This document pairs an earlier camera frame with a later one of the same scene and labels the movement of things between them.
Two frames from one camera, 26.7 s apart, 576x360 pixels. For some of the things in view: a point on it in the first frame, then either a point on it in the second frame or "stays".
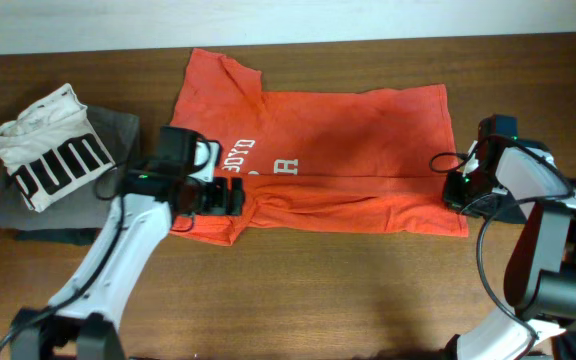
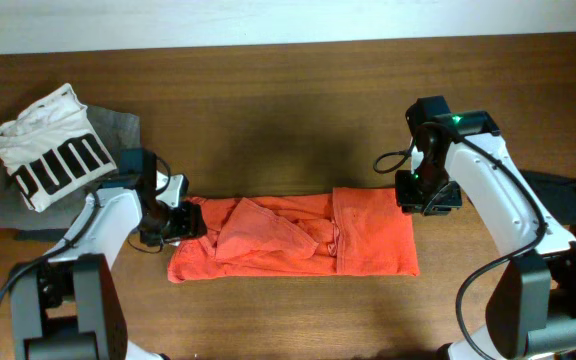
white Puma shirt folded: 51,147 stays
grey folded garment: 82,208 stays
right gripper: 453,199 to 409,203
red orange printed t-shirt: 363,162 to 360,231
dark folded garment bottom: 78,236 stays
